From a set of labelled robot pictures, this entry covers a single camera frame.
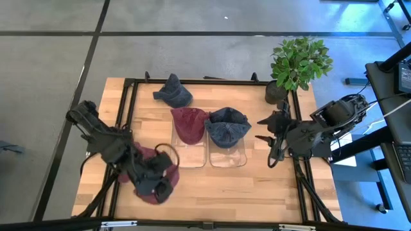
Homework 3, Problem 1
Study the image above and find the grey floor object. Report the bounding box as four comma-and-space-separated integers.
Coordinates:
0, 140, 26, 155

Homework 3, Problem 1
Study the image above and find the black aluminium table frame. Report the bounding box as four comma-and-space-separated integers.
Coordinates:
0, 71, 411, 231

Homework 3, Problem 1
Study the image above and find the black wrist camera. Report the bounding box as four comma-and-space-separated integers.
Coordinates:
276, 99, 290, 113

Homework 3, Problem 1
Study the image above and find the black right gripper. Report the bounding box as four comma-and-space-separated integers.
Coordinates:
254, 110, 298, 152

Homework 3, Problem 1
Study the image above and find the white cable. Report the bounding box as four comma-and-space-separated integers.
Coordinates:
381, 98, 411, 119

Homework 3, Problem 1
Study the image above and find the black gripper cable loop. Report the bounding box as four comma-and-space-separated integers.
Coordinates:
155, 142, 180, 168
267, 141, 292, 169

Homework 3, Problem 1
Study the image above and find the black desk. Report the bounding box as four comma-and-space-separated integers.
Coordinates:
330, 60, 411, 222

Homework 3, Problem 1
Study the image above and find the clear plastic tray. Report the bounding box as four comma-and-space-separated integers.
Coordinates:
170, 110, 207, 169
208, 110, 248, 169

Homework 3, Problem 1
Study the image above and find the silver frame bracket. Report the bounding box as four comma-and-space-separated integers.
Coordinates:
100, 220, 138, 229
278, 224, 316, 231

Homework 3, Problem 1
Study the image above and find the black rolling stand base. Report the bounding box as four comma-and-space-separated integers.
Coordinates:
383, 0, 411, 32

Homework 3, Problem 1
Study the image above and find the green potted plant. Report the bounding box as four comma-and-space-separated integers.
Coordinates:
265, 36, 334, 105

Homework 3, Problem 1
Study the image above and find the blue denim cap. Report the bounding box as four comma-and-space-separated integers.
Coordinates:
152, 73, 194, 109
204, 107, 252, 149

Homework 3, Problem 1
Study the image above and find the black monitor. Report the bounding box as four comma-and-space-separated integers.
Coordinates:
398, 62, 411, 94

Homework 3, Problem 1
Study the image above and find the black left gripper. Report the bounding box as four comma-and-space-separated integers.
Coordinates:
130, 152, 174, 204

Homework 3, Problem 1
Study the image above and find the black stand pole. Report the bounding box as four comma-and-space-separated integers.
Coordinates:
378, 40, 411, 72

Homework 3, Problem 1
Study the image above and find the black laptop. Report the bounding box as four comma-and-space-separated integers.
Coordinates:
392, 142, 411, 184

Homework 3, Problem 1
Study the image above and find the maroon cap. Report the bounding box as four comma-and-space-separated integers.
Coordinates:
170, 107, 211, 146
117, 141, 180, 205

